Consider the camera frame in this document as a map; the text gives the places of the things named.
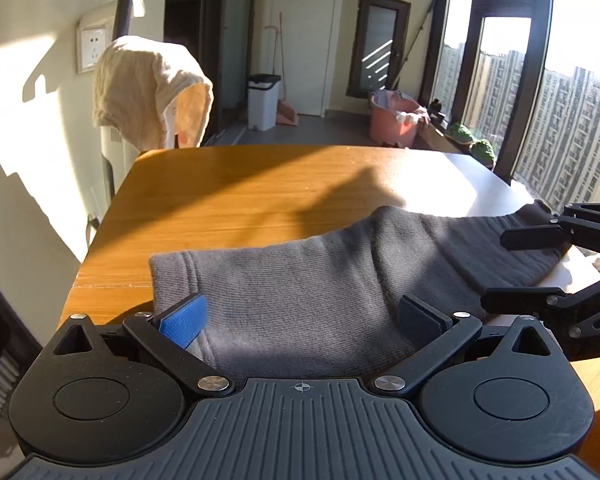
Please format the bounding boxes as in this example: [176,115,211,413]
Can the dark grey knit pants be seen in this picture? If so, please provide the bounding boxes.
[149,204,565,382]

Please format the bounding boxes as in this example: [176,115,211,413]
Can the pink plastic bucket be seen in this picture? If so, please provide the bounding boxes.
[370,89,430,148]

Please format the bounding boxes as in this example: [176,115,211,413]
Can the white wall socket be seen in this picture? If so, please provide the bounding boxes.
[76,18,112,74]

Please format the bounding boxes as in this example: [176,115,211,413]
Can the broom handle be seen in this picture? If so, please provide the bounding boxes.
[264,12,287,101]

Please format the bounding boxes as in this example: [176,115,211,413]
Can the cream towel on chair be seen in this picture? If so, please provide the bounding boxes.
[92,36,214,152]

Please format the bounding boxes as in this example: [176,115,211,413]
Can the pink dustpan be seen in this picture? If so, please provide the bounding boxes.
[276,100,299,127]

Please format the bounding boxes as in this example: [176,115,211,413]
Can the green potted plant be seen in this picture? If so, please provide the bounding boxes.
[445,122,476,146]
[469,139,496,170]

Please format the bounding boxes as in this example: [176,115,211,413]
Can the green potted plant near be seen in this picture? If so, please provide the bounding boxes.
[469,139,496,170]

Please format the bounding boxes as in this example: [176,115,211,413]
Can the green potted plant far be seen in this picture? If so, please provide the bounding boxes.
[445,122,476,146]

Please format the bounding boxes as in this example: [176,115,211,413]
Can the white trash bin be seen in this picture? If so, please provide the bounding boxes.
[247,74,282,131]

